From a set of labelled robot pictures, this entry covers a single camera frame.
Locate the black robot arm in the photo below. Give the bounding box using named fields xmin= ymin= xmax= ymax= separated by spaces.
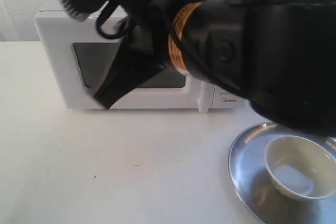
xmin=91 ymin=0 xmax=335 ymax=136

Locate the cream ceramic bowl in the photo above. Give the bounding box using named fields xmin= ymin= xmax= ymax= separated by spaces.
xmin=264 ymin=135 xmax=335 ymax=201

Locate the white microwave oven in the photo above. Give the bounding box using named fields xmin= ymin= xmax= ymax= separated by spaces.
xmin=33 ymin=10 xmax=214 ymax=113

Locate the round steel tray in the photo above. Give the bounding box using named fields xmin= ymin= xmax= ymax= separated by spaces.
xmin=228 ymin=122 xmax=335 ymax=223

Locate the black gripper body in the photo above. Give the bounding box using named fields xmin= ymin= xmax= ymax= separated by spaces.
xmin=131 ymin=0 xmax=206 ymax=69

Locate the white microwave oven body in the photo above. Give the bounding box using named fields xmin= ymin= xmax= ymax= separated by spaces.
xmin=38 ymin=0 xmax=250 ymax=110

